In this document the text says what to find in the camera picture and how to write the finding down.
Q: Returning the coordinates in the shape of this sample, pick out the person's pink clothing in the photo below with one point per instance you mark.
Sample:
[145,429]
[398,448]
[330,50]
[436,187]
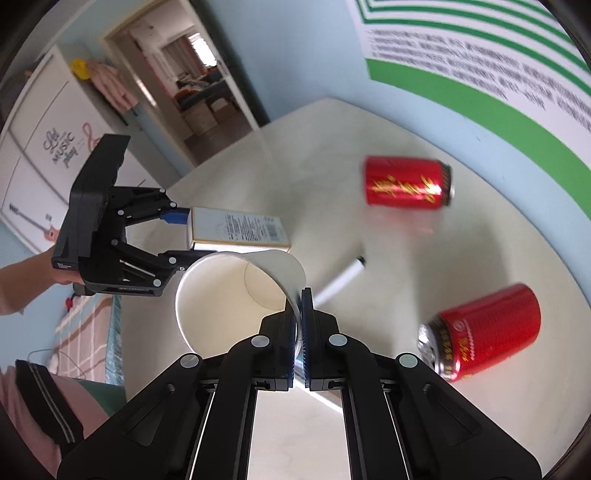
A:
[23,415]

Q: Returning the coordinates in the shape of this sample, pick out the white marker pen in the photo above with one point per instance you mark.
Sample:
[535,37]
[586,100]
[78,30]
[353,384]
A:
[344,279]

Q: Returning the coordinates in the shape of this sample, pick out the pink hanging clothes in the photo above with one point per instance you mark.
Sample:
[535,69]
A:
[113,83]

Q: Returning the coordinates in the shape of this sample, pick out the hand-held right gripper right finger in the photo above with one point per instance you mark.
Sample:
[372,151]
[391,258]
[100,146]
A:
[308,350]

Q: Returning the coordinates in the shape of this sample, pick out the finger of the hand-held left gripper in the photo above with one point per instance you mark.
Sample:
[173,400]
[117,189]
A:
[173,217]
[173,259]

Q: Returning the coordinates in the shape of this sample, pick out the person's left hand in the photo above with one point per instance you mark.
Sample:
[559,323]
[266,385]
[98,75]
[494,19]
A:
[64,278]

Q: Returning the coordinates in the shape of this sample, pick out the white cardboard box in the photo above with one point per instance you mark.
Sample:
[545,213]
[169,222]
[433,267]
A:
[235,226]

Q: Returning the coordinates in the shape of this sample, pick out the white paper cup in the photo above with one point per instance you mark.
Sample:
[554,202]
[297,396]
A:
[212,304]

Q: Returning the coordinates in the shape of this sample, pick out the person's left forearm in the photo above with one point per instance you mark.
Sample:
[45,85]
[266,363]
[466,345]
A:
[23,286]

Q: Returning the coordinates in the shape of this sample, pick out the brown cardboard box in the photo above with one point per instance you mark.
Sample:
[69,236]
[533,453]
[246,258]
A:
[201,120]

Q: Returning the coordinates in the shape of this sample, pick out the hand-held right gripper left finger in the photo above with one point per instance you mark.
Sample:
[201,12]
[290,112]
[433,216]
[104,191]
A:
[290,360]

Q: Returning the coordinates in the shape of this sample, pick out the green striped wall poster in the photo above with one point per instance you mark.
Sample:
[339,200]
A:
[461,60]

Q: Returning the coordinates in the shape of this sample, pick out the red drink can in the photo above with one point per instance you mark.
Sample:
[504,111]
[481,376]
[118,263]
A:
[401,182]
[485,332]

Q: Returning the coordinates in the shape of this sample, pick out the yellow hat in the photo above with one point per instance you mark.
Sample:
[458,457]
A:
[81,69]

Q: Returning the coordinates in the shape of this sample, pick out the white door frame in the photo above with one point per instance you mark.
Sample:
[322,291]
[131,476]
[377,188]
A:
[249,106]

